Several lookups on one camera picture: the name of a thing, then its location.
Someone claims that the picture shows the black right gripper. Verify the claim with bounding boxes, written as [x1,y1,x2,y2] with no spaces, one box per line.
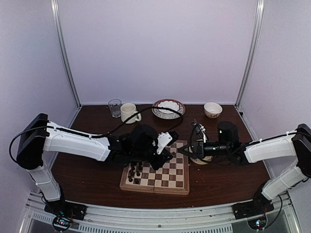
[178,140,230,160]

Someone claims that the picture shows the dark chess rook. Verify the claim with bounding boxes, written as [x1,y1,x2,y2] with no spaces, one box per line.
[129,170,135,177]

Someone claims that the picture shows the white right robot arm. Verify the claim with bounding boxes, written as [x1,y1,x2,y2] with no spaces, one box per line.
[178,121,311,215]

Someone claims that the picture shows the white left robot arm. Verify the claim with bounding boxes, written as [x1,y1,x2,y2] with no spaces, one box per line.
[16,113,178,216]

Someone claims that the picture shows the wooden chess board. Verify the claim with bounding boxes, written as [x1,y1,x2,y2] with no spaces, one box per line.
[120,140,190,195]

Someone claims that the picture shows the cream cat-ear bowl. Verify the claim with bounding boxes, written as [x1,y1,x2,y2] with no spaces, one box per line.
[190,156,213,165]

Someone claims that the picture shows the small white floral bowl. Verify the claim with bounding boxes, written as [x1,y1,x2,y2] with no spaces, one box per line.
[204,102,223,118]

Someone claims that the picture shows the white scalloped bowl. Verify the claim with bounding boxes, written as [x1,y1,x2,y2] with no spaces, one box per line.
[157,100,179,114]

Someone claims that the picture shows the cream ribbed mug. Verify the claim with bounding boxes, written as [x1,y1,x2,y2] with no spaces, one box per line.
[121,103,141,124]

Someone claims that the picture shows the clear drinking glass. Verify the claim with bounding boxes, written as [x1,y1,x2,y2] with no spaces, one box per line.
[108,99,121,118]

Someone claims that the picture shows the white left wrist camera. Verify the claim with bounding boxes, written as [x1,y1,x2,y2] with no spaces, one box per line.
[155,131,179,154]

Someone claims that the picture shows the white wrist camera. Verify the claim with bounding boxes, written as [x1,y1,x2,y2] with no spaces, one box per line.
[191,120,208,143]
[155,131,179,154]

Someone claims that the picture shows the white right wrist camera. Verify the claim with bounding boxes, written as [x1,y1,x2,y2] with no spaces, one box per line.
[191,120,208,143]

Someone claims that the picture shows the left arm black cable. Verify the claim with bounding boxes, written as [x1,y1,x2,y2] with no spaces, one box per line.
[9,106,184,168]

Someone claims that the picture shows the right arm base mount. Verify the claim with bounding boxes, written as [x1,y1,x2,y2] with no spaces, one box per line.
[232,201,274,219]

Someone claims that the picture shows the aluminium front rail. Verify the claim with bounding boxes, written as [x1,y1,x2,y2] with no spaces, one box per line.
[23,191,298,233]

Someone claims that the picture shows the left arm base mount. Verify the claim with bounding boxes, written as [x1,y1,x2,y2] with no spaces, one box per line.
[44,201,87,220]

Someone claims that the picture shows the right aluminium frame post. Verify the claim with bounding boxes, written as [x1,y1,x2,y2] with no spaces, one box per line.
[235,0,265,109]

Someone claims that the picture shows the aluminium frame post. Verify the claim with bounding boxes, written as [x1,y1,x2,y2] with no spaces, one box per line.
[51,0,82,108]
[235,0,265,109]

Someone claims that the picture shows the left aluminium frame post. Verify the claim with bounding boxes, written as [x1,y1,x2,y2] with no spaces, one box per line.
[51,0,82,108]

